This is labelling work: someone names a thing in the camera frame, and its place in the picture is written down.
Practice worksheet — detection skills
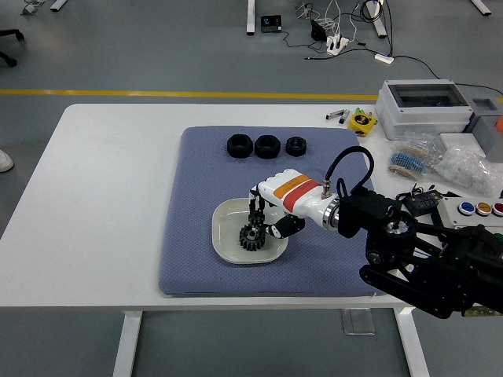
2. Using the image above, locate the bag of white parts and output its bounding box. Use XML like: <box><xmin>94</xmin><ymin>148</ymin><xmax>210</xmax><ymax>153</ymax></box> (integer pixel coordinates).
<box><xmin>431</xmin><ymin>143</ymin><xmax>503</xmax><ymax>197</ymax></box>

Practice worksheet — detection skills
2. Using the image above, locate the blue-grey quilted mat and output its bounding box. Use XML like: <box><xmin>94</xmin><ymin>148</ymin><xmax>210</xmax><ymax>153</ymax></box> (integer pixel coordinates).
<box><xmin>157</xmin><ymin>125</ymin><xmax>398</xmax><ymax>298</ymax></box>

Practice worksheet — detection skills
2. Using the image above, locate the white flat box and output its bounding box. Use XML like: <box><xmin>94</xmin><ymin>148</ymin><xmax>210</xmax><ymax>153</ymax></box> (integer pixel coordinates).
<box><xmin>438</xmin><ymin>132</ymin><xmax>487</xmax><ymax>158</ymax></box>

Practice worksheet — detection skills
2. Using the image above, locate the large black gear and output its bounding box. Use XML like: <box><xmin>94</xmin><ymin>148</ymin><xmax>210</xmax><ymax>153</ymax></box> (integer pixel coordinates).
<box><xmin>238</xmin><ymin>224</ymin><xmax>268</xmax><ymax>253</ymax></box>

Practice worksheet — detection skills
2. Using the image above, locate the bag of blue resistors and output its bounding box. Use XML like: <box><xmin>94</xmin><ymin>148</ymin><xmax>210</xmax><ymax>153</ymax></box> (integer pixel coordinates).
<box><xmin>387</xmin><ymin>133</ymin><xmax>441</xmax><ymax>181</ymax></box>

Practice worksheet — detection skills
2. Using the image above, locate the black device with screen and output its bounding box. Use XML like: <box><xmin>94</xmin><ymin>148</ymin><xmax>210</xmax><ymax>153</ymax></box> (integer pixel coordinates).
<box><xmin>260</xmin><ymin>14</ymin><xmax>283</xmax><ymax>34</ymax></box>

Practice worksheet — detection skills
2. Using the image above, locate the white square plate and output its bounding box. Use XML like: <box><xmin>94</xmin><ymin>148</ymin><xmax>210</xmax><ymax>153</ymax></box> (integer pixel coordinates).
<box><xmin>211</xmin><ymin>196</ymin><xmax>289</xmax><ymax>265</ymax></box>

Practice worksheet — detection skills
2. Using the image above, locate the black digital meter module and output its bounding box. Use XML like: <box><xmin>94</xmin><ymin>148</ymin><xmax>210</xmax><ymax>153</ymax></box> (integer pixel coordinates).
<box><xmin>395</xmin><ymin>189</ymin><xmax>463</xmax><ymax>215</ymax></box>

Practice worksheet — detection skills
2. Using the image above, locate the grey lidded box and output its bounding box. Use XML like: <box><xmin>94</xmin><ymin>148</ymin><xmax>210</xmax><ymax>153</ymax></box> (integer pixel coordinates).
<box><xmin>463</xmin><ymin>96</ymin><xmax>503</xmax><ymax>160</ymax></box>

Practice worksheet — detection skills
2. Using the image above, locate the black office chair base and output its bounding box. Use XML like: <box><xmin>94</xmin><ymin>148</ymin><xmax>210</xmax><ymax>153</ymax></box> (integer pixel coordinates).
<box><xmin>0</xmin><ymin>29</ymin><xmax>25</xmax><ymax>68</ymax></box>

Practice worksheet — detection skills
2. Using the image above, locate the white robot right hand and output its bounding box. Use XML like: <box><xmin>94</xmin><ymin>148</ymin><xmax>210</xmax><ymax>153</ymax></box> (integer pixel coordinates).
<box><xmin>247</xmin><ymin>168</ymin><xmax>333</xmax><ymax>240</ymax></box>

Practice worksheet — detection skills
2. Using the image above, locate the small black hex nut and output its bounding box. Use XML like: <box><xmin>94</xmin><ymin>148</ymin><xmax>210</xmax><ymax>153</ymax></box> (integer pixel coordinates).
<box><xmin>285</xmin><ymin>135</ymin><xmax>307</xmax><ymax>157</ymax></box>

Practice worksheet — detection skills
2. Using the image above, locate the white power strip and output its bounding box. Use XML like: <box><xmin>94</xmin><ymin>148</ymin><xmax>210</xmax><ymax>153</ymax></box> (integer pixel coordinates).
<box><xmin>325</xmin><ymin>34</ymin><xmax>350</xmax><ymax>56</ymax></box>

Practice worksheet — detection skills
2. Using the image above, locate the long black floor cable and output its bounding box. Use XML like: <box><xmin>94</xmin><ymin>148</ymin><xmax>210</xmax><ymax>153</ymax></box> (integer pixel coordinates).
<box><xmin>392</xmin><ymin>54</ymin><xmax>503</xmax><ymax>99</ymax></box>

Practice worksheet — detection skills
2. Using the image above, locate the three-button control box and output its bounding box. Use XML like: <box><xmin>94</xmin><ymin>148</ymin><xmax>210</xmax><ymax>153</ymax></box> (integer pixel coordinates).
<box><xmin>439</xmin><ymin>195</ymin><xmax>503</xmax><ymax>231</ymax></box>

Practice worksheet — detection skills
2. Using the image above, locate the large black hex nut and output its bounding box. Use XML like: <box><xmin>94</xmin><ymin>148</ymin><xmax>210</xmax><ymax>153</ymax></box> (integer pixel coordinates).
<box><xmin>254</xmin><ymin>134</ymin><xmax>281</xmax><ymax>159</ymax></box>
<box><xmin>226</xmin><ymin>133</ymin><xmax>253</xmax><ymax>159</ymax></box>

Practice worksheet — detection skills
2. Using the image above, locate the yellow tape measure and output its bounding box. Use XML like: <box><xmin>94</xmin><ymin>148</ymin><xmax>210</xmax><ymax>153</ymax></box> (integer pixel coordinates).
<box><xmin>347</xmin><ymin>112</ymin><xmax>378</xmax><ymax>137</ymax></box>

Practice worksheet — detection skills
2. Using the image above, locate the white table leg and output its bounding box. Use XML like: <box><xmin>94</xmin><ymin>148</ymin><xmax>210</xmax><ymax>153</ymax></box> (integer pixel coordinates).
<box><xmin>395</xmin><ymin>306</ymin><xmax>431</xmax><ymax>377</ymax></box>
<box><xmin>112</xmin><ymin>309</ymin><xmax>142</xmax><ymax>377</ymax></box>

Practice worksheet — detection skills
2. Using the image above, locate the grey enclosure with clear lid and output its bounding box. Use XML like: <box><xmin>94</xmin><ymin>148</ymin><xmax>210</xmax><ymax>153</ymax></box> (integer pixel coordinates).
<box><xmin>374</xmin><ymin>79</ymin><xmax>475</xmax><ymax>141</ymax></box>

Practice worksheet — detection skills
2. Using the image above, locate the black power adapter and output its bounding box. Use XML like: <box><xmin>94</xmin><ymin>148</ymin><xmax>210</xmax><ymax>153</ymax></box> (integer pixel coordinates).
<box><xmin>310</xmin><ymin>19</ymin><xmax>329</xmax><ymax>42</ymax></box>

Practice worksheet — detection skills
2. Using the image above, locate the clear plastic floor piece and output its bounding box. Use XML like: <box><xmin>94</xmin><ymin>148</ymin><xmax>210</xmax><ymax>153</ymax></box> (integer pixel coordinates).
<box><xmin>340</xmin><ymin>309</ymin><xmax>376</xmax><ymax>336</ymax></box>

